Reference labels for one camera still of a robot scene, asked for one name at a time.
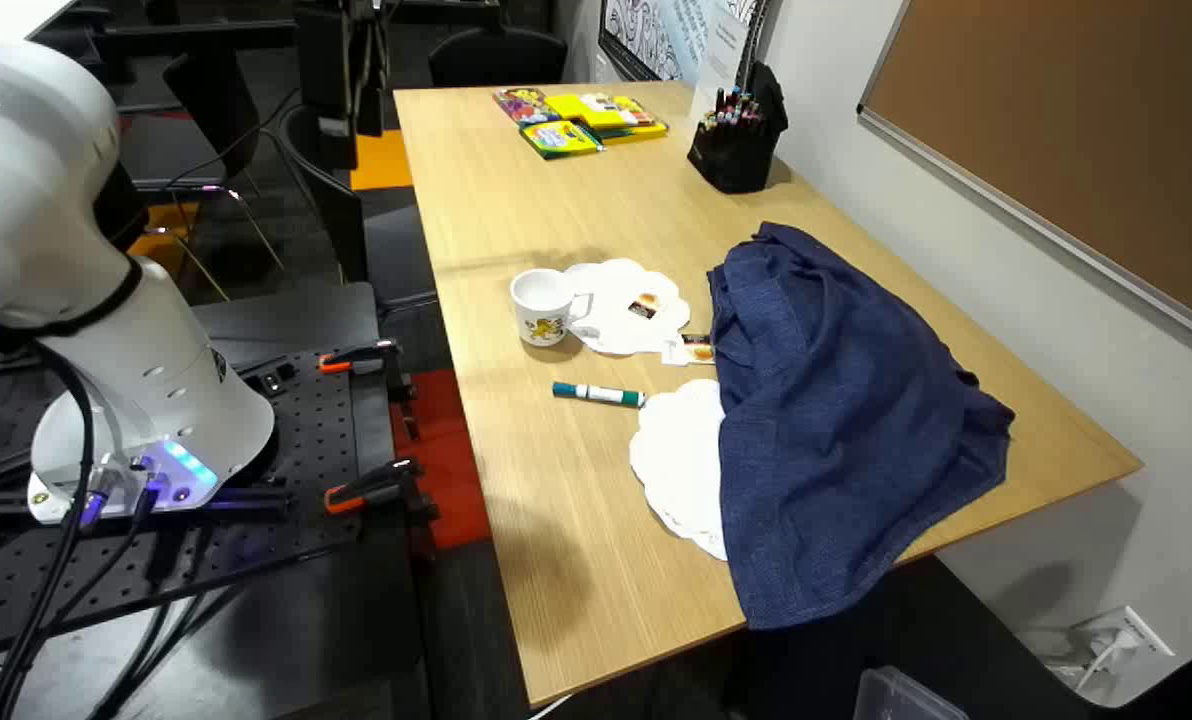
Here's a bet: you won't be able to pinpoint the green and white marker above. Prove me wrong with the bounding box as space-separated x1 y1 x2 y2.
547 382 651 414

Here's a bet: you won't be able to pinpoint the small orange and white item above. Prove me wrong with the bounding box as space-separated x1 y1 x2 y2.
677 328 720 370

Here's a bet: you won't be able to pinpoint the green and yellow crayon box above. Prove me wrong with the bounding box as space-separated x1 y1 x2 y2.
516 117 609 163

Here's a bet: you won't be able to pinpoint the dark blue cloth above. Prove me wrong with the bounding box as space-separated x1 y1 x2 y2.
705 219 1018 632

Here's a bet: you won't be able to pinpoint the black pouch with pens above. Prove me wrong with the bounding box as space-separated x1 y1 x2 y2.
683 61 793 197

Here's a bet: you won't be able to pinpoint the colourful small card pack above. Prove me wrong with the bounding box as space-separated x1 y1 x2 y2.
490 86 555 128

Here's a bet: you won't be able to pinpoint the orange seat pad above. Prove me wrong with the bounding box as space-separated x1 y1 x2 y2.
344 128 414 200

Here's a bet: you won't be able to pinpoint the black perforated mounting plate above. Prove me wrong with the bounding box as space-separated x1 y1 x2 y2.
0 345 414 662

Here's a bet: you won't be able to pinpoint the black office chair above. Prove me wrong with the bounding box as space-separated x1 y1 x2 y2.
423 25 576 91

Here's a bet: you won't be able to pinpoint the whiteboard with drawings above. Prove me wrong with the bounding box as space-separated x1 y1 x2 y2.
596 0 764 98

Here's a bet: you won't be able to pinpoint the grey bin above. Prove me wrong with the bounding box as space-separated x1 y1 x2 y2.
848 666 972 720

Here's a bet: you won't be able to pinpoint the brown cork board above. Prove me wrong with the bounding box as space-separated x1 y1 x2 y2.
857 0 1192 372

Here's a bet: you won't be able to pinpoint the white plastic floor object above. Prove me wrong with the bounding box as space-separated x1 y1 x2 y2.
1016 604 1178 705

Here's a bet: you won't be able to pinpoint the orange handled black clamp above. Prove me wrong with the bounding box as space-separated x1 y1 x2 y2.
320 453 423 521
313 337 405 385

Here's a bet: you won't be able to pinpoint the black stand post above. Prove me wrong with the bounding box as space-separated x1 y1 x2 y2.
284 0 392 140

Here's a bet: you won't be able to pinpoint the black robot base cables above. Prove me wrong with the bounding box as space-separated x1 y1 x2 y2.
0 350 230 720

